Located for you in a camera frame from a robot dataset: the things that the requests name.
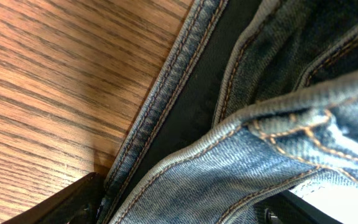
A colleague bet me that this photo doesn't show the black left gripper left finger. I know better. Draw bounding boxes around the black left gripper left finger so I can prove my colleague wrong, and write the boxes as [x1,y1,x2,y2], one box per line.
[3,172,104,224]

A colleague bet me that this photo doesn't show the blue denim jeans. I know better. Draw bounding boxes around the blue denim jeans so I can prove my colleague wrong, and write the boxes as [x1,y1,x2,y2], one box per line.
[98,0,358,223]

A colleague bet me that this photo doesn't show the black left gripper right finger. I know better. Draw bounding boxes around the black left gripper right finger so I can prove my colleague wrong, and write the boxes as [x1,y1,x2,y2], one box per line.
[253,190,341,224]

